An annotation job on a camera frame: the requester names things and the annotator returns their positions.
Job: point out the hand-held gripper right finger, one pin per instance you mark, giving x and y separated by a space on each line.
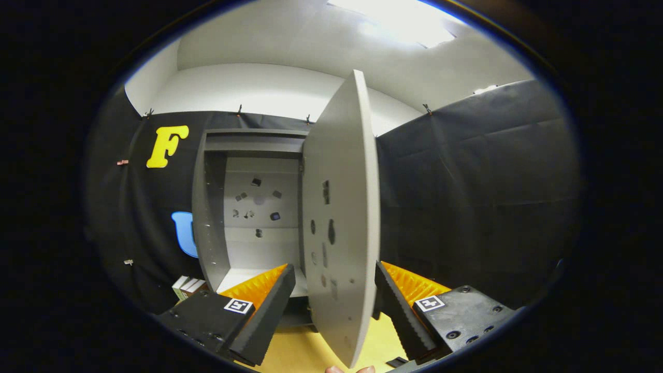
401 321

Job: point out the black backdrop cloth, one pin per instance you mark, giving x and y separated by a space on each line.
466 207

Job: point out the dark grey cabinet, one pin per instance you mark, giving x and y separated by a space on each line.
210 233

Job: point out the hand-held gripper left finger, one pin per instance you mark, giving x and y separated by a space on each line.
267 316

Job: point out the long ceiling light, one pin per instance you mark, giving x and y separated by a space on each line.
399 20

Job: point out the small ceiling light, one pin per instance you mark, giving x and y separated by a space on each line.
485 89

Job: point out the brown book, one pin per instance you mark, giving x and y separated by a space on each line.
198 286
188 286

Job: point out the green book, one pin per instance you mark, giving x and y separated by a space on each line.
178 285

